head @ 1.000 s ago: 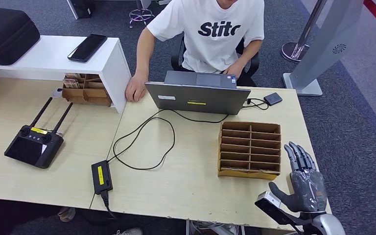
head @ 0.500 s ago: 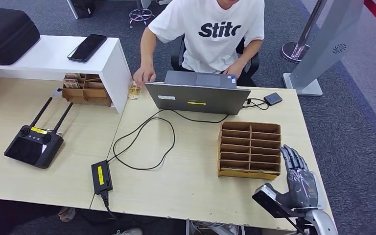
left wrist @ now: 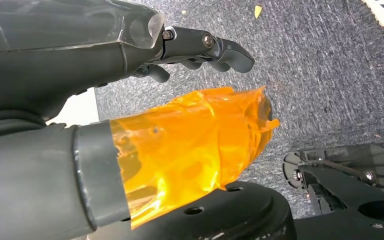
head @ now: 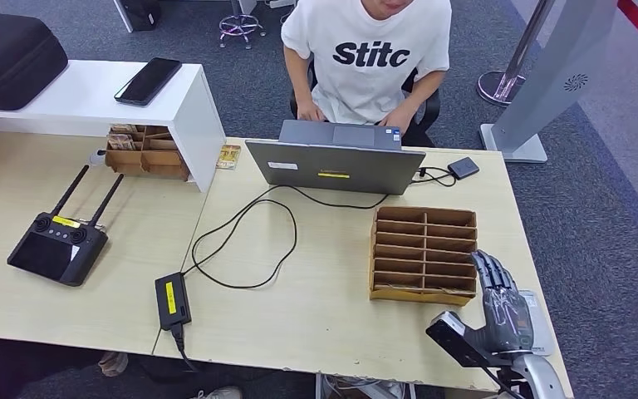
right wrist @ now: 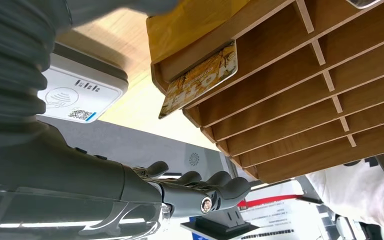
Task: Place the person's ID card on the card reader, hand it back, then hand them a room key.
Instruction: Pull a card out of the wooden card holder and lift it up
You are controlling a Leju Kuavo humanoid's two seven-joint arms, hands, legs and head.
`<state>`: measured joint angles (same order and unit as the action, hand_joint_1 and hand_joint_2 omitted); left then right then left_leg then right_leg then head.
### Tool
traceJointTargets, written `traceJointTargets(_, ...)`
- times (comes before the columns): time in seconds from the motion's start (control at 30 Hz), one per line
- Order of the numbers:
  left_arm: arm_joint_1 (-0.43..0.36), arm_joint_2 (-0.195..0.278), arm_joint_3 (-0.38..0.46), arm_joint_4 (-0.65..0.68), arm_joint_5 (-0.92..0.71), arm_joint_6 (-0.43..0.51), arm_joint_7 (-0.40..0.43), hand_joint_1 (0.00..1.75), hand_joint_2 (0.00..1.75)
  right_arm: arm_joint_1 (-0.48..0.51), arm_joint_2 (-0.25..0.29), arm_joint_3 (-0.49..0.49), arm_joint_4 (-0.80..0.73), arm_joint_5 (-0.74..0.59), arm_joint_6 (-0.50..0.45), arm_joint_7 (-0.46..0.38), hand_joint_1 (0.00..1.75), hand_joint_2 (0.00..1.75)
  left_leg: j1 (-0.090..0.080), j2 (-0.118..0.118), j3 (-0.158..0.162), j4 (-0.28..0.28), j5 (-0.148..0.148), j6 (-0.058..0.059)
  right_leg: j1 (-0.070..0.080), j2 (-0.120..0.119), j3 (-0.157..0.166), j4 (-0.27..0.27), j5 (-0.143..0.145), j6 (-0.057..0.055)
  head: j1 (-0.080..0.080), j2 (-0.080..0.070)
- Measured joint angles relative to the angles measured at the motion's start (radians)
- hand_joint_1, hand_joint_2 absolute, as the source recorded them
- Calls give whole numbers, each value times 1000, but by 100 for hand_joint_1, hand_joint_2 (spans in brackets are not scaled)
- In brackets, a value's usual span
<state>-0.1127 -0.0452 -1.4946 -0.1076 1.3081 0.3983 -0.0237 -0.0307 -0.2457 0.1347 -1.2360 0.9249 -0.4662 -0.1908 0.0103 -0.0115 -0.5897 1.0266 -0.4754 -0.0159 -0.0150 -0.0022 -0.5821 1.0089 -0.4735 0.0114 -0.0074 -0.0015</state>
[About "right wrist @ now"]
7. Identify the white card reader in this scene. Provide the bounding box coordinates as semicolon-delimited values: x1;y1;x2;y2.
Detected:
36;43;129;124

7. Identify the person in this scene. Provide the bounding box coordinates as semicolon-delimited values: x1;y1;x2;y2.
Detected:
306;158;384;240

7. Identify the white printed sign board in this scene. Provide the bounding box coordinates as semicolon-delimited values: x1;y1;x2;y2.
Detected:
238;180;334;240

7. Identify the chrome stanchion post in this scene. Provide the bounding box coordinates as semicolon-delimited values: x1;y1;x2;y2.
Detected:
293;174;325;206

